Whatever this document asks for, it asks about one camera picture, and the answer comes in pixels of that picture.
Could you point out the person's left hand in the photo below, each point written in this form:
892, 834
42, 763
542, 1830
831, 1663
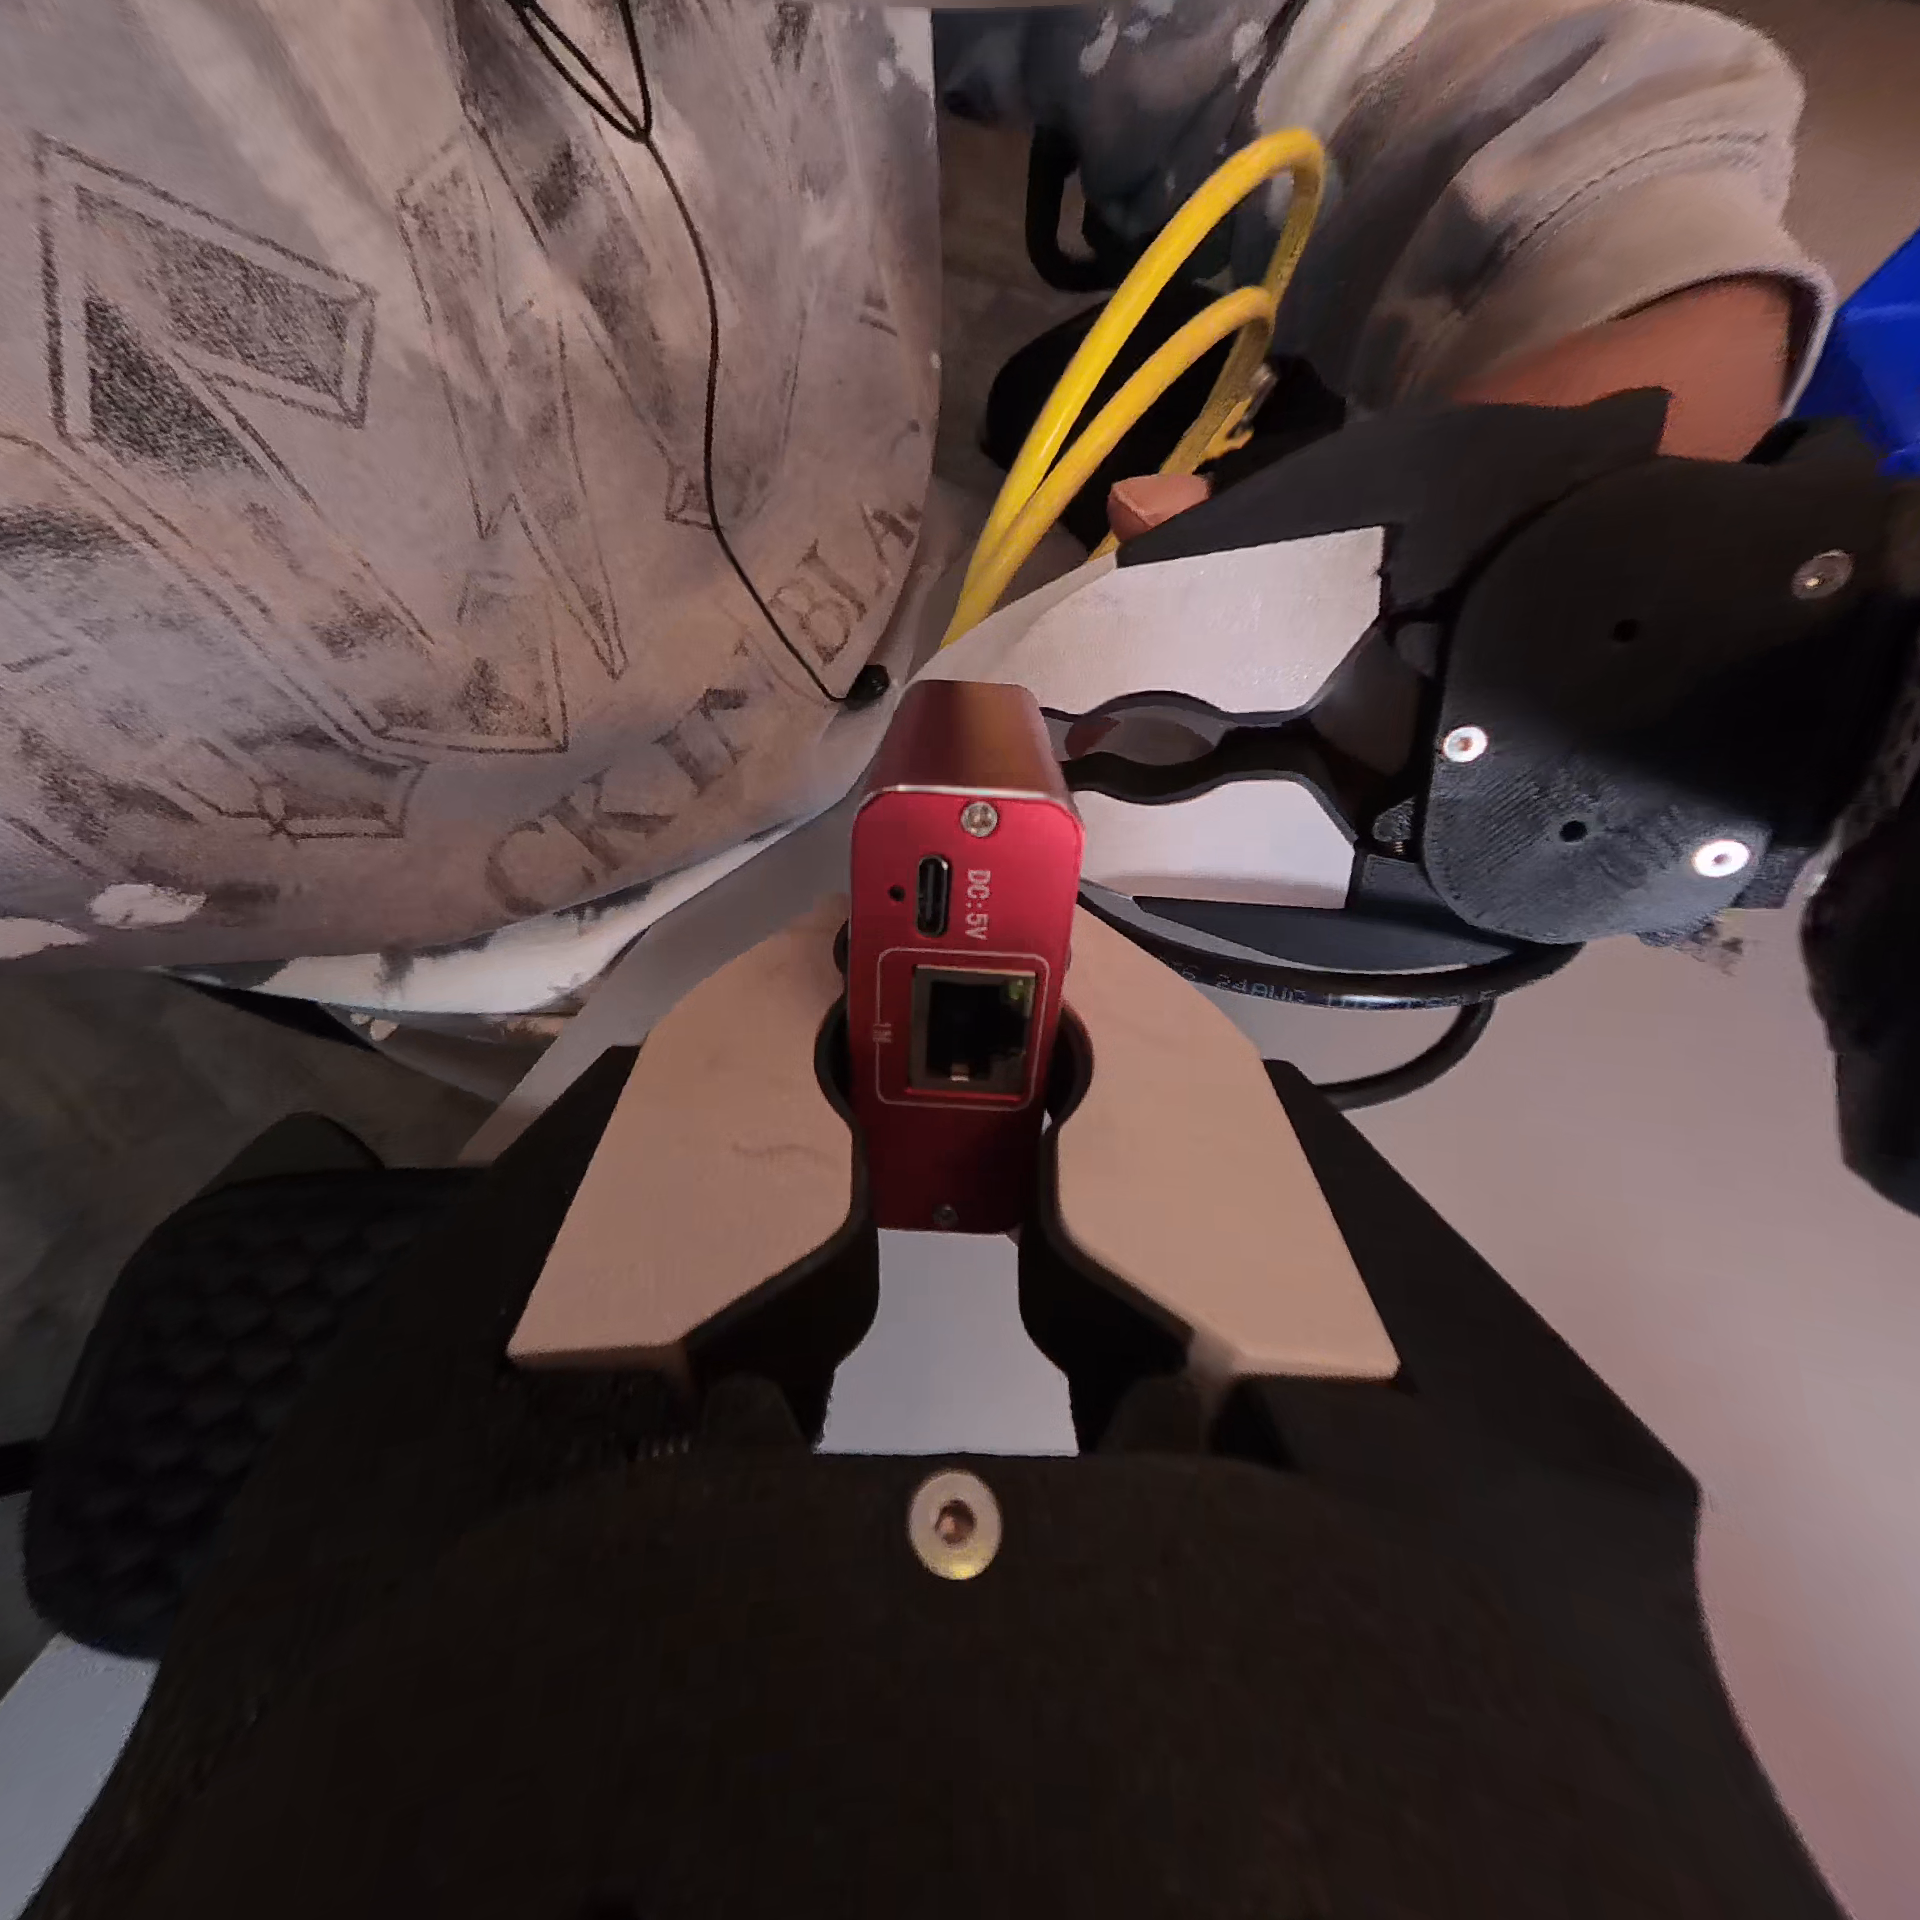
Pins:
1680, 360

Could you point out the person's torso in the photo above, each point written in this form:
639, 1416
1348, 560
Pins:
376, 451

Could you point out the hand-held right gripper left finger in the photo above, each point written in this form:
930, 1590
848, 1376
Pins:
704, 1170

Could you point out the red metal ethernet adapter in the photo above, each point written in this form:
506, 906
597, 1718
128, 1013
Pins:
962, 870

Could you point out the person's left forearm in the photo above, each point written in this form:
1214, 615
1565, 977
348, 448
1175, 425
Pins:
1501, 150

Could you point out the blue plastic bin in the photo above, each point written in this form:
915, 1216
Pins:
1868, 346

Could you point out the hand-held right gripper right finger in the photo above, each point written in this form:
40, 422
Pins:
1214, 1184

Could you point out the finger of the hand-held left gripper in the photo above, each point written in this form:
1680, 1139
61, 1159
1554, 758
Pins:
1202, 629
1214, 839

